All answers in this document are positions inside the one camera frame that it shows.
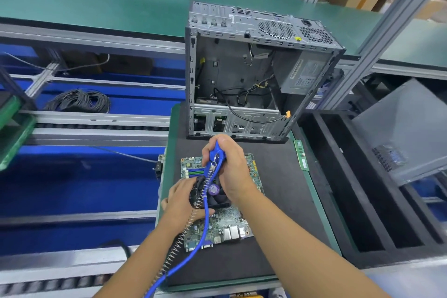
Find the silver power supply unit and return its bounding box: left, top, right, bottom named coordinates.
left=276, top=50, right=331, bottom=96

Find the thick aluminium frame post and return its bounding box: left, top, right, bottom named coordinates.
left=318, top=0, right=447, bottom=110

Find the person's right hand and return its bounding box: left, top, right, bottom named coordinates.
left=201, top=134, right=261, bottom=204

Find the grey case side panel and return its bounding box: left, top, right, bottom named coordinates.
left=351, top=78, right=447, bottom=187

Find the blue coiled cable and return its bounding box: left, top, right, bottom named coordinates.
left=143, top=151, right=226, bottom=298

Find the blue electric screwdriver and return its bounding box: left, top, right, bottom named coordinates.
left=206, top=141, right=228, bottom=195

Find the person's right forearm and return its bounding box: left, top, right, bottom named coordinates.
left=234, top=186, right=391, bottom=298

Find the green memory module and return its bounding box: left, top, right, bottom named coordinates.
left=293, top=138, right=310, bottom=171

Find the white coiled cord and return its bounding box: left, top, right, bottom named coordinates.
left=157, top=193, right=212, bottom=288

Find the aluminium conveyor frame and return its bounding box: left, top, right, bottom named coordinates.
left=0, top=64, right=188, bottom=295

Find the long green workbench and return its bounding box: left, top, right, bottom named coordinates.
left=0, top=0, right=447, bottom=69

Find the black CPU fan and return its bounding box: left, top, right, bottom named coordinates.
left=189, top=176, right=231, bottom=211

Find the dark grey computer case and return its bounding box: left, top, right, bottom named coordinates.
left=185, top=1, right=346, bottom=145

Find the person's left forearm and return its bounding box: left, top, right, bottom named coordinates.
left=94, top=221, right=188, bottom=298

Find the person's left hand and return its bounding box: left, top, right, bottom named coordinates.
left=159, top=177, right=210, bottom=234

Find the green motherboard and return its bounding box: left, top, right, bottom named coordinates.
left=180, top=153, right=265, bottom=250

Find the black cable coil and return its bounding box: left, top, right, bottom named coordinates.
left=43, top=88, right=113, bottom=114

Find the black divided foam tray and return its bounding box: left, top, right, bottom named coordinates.
left=297, top=109, right=447, bottom=269

